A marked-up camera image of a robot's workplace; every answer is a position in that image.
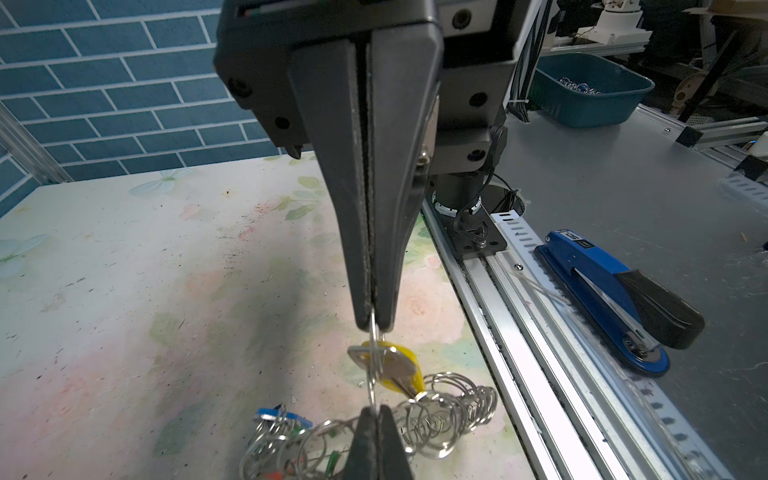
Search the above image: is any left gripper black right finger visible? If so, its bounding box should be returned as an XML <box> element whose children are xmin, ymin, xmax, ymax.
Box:
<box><xmin>377</xmin><ymin>405</ymin><xmax>414</xmax><ymax>480</ymax></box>

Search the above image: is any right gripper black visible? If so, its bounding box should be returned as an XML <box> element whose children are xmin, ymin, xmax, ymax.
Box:
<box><xmin>214</xmin><ymin>1</ymin><xmax>539</xmax><ymax>332</ymax></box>

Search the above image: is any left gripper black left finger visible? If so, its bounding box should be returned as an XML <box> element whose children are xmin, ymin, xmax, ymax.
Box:
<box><xmin>342</xmin><ymin>407</ymin><xmax>378</xmax><ymax>480</ymax></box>

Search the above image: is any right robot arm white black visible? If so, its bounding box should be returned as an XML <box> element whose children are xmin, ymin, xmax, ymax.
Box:
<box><xmin>213</xmin><ymin>1</ymin><xmax>542</xmax><ymax>332</ymax></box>

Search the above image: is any yellow key tag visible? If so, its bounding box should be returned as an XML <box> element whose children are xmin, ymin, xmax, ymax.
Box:
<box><xmin>347</xmin><ymin>341</ymin><xmax>426</xmax><ymax>400</ymax></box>

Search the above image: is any blue key tag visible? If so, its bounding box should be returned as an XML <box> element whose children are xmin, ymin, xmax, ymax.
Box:
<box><xmin>252</xmin><ymin>406</ymin><xmax>313</xmax><ymax>429</ymax></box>

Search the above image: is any teal bin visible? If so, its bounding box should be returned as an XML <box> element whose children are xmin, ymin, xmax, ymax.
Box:
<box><xmin>529</xmin><ymin>53</ymin><xmax>655</xmax><ymax>129</ymax></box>

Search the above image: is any blue black device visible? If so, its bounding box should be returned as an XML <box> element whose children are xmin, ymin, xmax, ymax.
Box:
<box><xmin>534</xmin><ymin>229</ymin><xmax>705</xmax><ymax>378</ymax></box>

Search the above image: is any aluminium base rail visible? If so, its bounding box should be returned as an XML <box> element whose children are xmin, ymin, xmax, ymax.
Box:
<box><xmin>422</xmin><ymin>205</ymin><xmax>730</xmax><ymax>479</ymax></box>

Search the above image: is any aluminium corner post left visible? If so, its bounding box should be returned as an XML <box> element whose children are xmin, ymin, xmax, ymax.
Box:
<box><xmin>1</xmin><ymin>105</ymin><xmax>73</xmax><ymax>185</ymax></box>

